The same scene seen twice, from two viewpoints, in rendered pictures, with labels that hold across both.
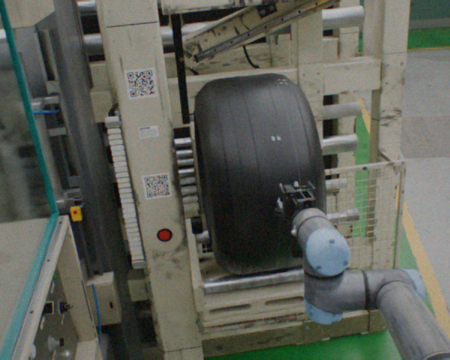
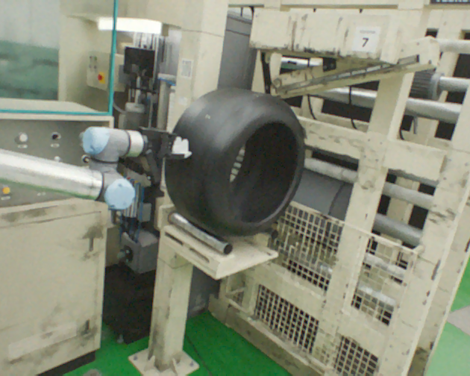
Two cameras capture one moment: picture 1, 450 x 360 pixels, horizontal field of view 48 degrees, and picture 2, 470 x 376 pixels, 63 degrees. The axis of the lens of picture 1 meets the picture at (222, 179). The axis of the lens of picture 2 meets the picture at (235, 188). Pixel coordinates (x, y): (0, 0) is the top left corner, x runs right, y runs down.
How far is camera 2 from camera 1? 1.29 m
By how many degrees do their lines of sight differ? 45
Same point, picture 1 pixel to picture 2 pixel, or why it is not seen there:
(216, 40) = (291, 80)
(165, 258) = not seen: hidden behind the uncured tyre
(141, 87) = (186, 71)
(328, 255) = (86, 136)
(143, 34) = (193, 38)
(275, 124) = (215, 109)
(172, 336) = (163, 248)
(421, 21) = not seen: outside the picture
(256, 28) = (317, 78)
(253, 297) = (186, 239)
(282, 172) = (195, 137)
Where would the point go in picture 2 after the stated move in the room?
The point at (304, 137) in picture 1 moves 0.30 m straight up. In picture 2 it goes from (222, 123) to (236, 26)
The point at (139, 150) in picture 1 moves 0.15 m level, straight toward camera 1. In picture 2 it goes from (177, 110) to (148, 110)
